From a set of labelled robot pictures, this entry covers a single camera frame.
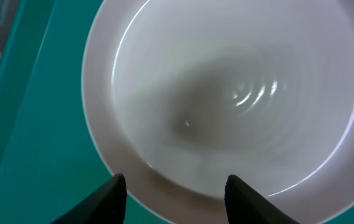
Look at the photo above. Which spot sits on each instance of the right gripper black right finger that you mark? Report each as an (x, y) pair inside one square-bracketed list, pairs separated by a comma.
[(245, 205)]

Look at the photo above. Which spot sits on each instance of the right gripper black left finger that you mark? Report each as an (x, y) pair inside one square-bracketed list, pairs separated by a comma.
[(106, 205)]

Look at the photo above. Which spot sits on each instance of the small pink plate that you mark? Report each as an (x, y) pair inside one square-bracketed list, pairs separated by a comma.
[(260, 89)]

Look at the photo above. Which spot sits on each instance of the teal plastic tray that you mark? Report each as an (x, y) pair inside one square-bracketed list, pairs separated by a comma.
[(50, 163)]

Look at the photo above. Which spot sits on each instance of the large white plate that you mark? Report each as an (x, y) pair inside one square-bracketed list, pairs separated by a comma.
[(327, 194)]

